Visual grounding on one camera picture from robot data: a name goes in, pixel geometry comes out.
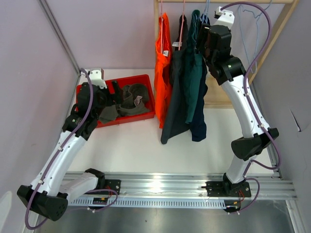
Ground olive green shorts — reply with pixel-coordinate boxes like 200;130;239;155
99;83;150;124

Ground light blue wire hanger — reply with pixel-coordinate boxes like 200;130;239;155
237;5;265;68

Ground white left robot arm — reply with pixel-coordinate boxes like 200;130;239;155
17;81;122;221

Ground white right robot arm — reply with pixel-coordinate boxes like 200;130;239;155
196;23;279;196

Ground teal green shorts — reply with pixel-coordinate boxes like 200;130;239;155
183;10;202;124

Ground blue hanger of teal shorts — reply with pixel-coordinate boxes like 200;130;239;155
196;0;210;26

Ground pink hanger of grey shorts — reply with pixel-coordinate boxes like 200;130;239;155
172;0;186;51

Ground orange shorts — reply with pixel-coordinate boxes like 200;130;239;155
154;15;173;129

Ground pink hanger of orange shorts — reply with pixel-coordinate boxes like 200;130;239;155
159;0;170;57

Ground dark grey shorts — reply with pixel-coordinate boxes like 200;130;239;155
160;19;190;145

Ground navy blue shorts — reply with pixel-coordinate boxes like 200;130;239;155
190;13;211;142

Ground red plastic tray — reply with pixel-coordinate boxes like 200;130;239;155
94;74;155;128

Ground wooden clothes rack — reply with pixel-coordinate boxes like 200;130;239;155
153;0;299;109

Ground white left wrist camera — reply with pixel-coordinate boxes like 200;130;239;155
86;68;107;89

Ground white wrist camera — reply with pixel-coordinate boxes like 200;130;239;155
86;68;107;89
214;6;235;30

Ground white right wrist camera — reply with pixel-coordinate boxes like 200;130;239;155
214;6;235;30

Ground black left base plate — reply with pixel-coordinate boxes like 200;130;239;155
95;179;121;195

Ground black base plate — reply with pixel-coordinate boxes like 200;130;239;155
201;181;251;198
95;179;121;195

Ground aluminium mounting rail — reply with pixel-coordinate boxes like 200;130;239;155
60;171;298;201

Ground slotted grey cable duct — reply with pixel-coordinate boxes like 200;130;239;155
69;197;226;209

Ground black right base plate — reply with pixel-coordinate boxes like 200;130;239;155
201;181;251;198

